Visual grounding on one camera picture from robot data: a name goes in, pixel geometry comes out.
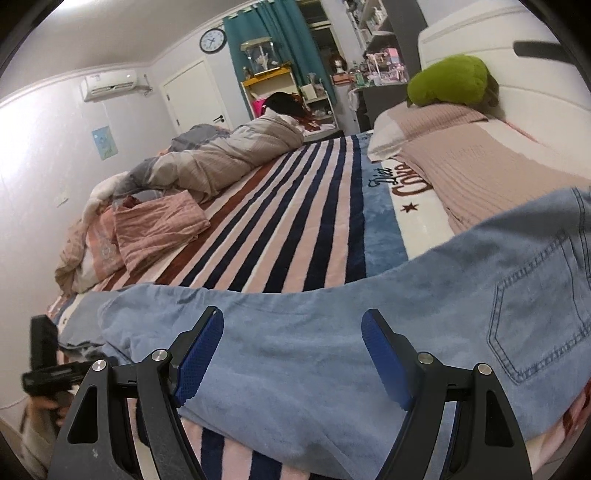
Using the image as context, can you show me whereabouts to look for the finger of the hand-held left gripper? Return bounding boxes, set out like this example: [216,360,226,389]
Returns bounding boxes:
[21,362,94,398]

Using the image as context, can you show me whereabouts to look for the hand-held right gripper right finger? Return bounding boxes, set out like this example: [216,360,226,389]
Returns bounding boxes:
[361,308,533,480]

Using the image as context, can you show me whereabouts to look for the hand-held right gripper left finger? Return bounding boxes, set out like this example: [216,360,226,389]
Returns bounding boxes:
[46,306,225,480]

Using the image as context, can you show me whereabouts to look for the light blue denim pants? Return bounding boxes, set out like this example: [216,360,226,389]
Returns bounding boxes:
[60,187,591,480]

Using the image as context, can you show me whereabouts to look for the person's left hand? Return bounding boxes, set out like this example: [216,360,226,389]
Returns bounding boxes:
[28,392,70,431]

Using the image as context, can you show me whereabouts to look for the pink patterned quilt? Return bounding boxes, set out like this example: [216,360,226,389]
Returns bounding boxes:
[54,203,126,294]

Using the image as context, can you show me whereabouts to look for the folded pink cloth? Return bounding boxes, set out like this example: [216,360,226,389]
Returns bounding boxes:
[113,189,212,274]

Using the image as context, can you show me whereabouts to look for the striped printed blanket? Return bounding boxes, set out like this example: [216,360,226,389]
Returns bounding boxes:
[44,130,591,480]

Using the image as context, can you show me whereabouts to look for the grey beige duvet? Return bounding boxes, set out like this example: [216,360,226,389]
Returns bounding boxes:
[83,113,306,209]

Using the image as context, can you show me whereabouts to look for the white pillow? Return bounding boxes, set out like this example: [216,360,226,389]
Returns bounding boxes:
[367,102,419,162]

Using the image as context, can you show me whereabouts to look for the pink knit cover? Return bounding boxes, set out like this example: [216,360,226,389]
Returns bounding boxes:
[383,102,591,237]

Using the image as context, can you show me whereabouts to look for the dark cluttered desk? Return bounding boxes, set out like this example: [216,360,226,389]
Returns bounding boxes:
[353,82,417,134]

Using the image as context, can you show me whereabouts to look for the white door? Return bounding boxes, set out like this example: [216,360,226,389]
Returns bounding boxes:
[159,60,232,137]

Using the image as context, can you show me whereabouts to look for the white air conditioner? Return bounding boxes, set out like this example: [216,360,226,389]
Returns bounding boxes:
[82,69,153,103]

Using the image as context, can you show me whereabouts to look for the dark cloth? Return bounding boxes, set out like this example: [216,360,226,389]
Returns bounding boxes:
[261,91,309,118]

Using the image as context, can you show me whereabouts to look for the yellow shelf unit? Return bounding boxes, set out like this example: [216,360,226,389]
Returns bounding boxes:
[239,65,302,114]

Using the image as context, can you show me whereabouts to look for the green plush toy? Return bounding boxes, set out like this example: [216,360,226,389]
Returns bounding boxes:
[405,54,502,110]

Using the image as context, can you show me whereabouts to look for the pink display box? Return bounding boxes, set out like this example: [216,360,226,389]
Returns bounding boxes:
[368,47,410,85]

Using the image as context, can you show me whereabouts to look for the white padded headboard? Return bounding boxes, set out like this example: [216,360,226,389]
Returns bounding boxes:
[417,0,591,188]

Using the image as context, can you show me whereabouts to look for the glass display case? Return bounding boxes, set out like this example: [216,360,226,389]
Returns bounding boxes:
[240,39,283,77]

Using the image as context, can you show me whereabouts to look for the teal curtain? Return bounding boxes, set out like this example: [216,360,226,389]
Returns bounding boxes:
[222,0,325,118]

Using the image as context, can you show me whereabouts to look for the small blue wall poster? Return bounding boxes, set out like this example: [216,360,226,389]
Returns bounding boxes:
[91,125,120,161]

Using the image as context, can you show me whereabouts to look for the white wire cart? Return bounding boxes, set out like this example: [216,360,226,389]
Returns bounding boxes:
[298,84,336,126]

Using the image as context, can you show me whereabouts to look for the round wall clock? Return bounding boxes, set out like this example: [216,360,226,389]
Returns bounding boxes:
[199,28,226,55]

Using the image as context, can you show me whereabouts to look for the black strap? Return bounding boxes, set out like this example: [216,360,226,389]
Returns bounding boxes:
[513,41,566,62]

